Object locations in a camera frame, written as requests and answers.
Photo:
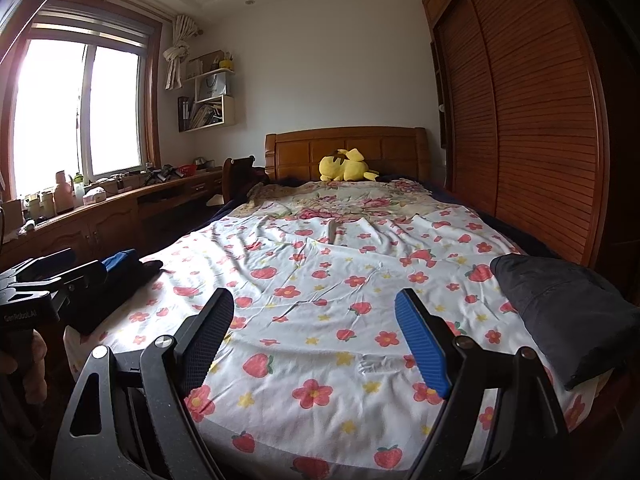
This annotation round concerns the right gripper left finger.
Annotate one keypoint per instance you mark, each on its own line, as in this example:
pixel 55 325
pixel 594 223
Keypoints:
pixel 127 417

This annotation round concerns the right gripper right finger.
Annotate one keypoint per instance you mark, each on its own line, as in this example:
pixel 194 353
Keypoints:
pixel 528 427

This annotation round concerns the black jacket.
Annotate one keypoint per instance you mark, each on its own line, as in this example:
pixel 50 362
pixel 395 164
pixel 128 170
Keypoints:
pixel 580 322

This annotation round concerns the person's left hand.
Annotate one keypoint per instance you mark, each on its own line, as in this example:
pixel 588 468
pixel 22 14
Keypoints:
pixel 33 373

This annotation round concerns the pink bottle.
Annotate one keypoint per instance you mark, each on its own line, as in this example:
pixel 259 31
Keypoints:
pixel 63 193

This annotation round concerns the wooden desk cabinet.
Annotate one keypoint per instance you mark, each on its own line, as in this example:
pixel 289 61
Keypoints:
pixel 146 219

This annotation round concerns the floral bed sheet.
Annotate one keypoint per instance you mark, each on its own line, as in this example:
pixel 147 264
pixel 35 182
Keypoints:
pixel 314 379

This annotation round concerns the red bowl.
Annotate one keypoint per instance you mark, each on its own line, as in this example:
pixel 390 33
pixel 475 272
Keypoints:
pixel 187 170

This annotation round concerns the wooden chair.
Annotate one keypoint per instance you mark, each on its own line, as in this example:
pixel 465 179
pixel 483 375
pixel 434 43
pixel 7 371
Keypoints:
pixel 237 177

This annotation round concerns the yellow plush toy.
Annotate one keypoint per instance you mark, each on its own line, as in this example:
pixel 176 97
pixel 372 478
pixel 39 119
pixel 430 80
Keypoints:
pixel 345 165

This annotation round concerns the tied white curtain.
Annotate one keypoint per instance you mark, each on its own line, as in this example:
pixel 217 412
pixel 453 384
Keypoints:
pixel 183 28

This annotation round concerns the wooden louvered wardrobe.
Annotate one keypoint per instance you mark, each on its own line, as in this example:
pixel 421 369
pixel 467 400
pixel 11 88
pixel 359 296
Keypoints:
pixel 526 134

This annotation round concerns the window with wooden frame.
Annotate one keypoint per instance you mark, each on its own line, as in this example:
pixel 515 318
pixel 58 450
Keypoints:
pixel 80 96

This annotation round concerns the white wall shelf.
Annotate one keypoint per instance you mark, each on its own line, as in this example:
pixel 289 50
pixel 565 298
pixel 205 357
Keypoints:
pixel 210 103

